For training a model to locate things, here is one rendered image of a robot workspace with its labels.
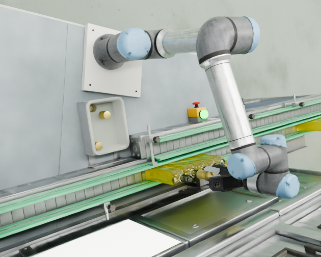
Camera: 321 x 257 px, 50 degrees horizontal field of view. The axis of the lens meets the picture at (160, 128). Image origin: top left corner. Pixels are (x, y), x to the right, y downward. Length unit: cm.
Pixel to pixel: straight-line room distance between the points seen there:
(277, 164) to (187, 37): 54
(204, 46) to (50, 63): 67
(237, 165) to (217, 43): 35
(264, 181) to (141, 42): 68
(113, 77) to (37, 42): 34
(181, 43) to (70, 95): 51
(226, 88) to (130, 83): 67
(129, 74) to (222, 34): 65
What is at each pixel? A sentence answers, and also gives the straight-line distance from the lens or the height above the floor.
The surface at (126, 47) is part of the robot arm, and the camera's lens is 133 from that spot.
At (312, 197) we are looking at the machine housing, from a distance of 148.
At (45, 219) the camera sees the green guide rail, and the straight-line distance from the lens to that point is 125.
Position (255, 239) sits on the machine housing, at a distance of 116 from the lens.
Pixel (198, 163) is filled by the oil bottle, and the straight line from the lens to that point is 142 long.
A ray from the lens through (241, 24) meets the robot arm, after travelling 112.
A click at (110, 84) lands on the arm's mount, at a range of 152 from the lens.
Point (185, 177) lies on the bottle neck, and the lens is 131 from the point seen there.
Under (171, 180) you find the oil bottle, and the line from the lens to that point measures 135.
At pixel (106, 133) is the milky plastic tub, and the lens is 151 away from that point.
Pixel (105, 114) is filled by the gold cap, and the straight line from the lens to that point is 146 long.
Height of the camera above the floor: 210
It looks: 53 degrees down
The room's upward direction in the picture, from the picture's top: 91 degrees clockwise
